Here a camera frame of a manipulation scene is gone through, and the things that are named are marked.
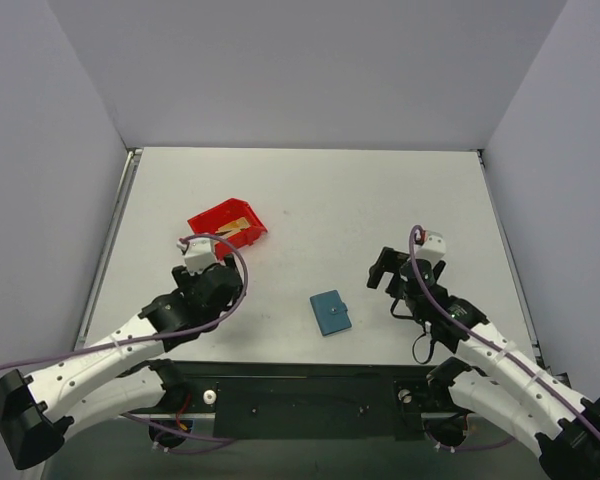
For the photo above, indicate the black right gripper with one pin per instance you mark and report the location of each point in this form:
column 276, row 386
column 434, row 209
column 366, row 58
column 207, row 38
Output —
column 389, row 270

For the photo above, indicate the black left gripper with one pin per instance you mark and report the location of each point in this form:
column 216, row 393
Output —
column 228, row 265

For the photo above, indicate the blue leather card holder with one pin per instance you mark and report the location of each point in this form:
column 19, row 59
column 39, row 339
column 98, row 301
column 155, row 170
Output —
column 330, row 312

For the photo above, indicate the red plastic bin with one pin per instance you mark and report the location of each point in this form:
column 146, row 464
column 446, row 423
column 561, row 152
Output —
column 210, row 220

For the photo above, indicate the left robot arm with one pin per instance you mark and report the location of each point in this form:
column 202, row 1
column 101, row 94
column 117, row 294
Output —
column 122, row 372

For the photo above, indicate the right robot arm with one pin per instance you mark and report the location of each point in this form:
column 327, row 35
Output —
column 488, row 375

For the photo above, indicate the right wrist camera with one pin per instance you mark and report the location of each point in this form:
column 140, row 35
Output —
column 430, row 246

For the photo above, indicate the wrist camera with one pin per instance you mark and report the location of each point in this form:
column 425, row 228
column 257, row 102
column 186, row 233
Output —
column 198, row 254
column 430, row 246

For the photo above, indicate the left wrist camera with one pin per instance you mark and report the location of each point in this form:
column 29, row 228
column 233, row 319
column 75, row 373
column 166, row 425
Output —
column 198, row 254

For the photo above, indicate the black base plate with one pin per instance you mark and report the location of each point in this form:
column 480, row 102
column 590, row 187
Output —
column 269, row 401

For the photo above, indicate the right aluminium side rail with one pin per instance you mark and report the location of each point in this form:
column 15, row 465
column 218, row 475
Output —
column 535, row 343

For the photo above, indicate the aluminium side rail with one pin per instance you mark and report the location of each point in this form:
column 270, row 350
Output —
column 535, row 343
column 122, row 194

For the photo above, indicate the left aluminium side rail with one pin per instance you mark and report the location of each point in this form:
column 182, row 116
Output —
column 122, row 194

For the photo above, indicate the aluminium front rail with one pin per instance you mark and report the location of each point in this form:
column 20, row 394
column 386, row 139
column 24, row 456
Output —
column 61, row 390

